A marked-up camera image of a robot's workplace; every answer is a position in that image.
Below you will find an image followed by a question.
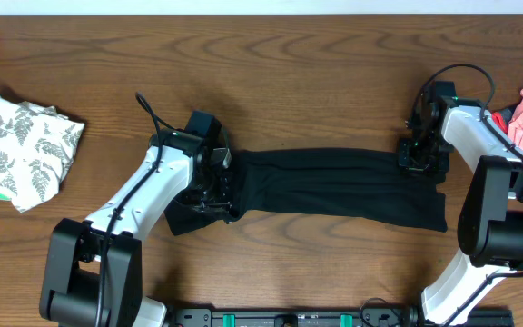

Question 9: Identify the black t-shirt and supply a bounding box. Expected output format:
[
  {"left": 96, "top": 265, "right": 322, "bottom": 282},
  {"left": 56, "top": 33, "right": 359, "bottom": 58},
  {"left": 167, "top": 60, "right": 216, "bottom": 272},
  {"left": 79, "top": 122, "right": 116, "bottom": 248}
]
[{"left": 164, "top": 148, "right": 447, "bottom": 235}]

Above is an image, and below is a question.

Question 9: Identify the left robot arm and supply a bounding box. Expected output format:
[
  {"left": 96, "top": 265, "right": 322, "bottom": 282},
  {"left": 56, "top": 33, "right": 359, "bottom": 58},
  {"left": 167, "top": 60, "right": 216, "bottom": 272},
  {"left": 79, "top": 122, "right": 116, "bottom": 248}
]
[{"left": 39, "top": 131, "right": 231, "bottom": 326}]

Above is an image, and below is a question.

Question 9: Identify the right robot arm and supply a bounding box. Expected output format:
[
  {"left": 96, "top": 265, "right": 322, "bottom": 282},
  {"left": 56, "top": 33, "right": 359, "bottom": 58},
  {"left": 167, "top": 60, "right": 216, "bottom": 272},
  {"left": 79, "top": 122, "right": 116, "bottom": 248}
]
[{"left": 399, "top": 92, "right": 523, "bottom": 326}]

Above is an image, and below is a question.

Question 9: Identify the red garment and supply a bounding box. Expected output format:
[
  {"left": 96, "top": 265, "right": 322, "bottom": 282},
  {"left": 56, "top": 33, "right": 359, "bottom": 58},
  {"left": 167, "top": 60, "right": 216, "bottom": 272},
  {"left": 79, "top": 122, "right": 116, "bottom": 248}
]
[{"left": 492, "top": 108, "right": 515, "bottom": 135}]

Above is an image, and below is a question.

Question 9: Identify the white fern-print fabric bag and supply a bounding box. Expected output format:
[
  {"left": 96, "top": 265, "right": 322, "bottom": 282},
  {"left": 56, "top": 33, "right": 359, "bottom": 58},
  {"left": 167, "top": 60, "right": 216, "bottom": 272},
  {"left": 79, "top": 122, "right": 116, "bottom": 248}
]
[{"left": 0, "top": 95, "right": 84, "bottom": 213}]

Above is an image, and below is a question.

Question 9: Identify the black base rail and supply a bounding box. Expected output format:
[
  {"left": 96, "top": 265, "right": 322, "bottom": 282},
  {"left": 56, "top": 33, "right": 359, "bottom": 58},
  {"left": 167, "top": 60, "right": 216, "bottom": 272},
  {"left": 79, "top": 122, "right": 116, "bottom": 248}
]
[{"left": 165, "top": 303, "right": 515, "bottom": 327}]

